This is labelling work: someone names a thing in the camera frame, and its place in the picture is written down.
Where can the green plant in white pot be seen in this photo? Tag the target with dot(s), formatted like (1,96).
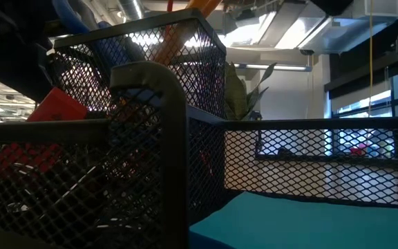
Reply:
(237,93)

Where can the round silver ceiling duct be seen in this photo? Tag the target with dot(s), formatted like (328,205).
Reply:
(131,8)

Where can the grey rectangular ceiling duct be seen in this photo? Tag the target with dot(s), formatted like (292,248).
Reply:
(323,31)

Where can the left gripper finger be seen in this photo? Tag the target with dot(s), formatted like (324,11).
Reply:
(19,76)

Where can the red box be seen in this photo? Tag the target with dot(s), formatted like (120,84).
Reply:
(358,150)

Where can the black mesh desk organizer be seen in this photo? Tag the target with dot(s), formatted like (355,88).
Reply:
(171,155)

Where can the red eraser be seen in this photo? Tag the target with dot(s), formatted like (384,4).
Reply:
(57,107)

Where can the blue sticky note pad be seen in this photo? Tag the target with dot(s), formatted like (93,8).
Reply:
(306,224)

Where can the black binder clip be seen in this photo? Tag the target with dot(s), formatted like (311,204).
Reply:
(64,200)

